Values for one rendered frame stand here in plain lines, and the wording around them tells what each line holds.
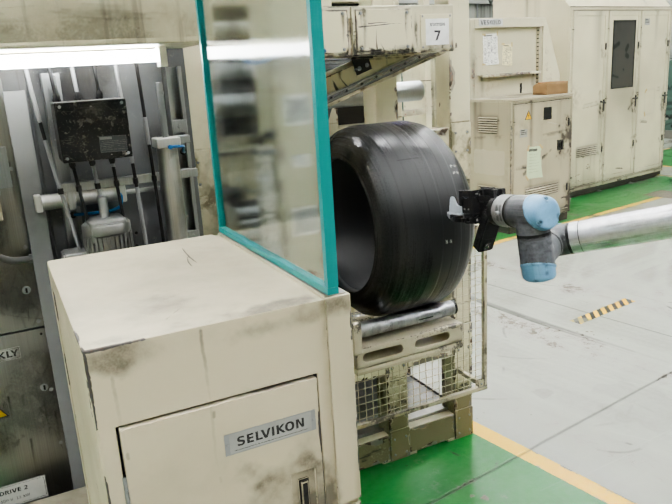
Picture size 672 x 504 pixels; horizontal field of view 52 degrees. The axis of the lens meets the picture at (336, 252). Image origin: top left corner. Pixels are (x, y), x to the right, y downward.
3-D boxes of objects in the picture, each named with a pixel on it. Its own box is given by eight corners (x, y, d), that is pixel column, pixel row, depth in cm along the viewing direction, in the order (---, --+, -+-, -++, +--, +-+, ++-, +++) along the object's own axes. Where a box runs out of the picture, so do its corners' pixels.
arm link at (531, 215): (538, 238, 145) (532, 198, 143) (503, 234, 155) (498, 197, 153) (565, 229, 148) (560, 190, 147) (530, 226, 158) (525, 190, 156)
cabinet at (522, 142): (511, 235, 639) (513, 99, 607) (466, 226, 685) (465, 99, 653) (572, 219, 689) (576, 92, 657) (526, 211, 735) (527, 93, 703)
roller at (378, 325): (347, 335, 191) (354, 343, 188) (347, 321, 189) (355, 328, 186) (449, 310, 206) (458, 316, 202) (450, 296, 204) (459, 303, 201)
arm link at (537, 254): (565, 269, 158) (559, 223, 156) (553, 283, 148) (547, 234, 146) (531, 271, 162) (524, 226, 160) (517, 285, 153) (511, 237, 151)
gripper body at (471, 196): (480, 186, 171) (512, 186, 160) (483, 220, 172) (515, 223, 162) (455, 190, 168) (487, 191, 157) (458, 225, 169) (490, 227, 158)
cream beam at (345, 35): (284, 60, 196) (280, 6, 192) (253, 63, 218) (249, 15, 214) (456, 51, 222) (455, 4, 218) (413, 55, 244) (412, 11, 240)
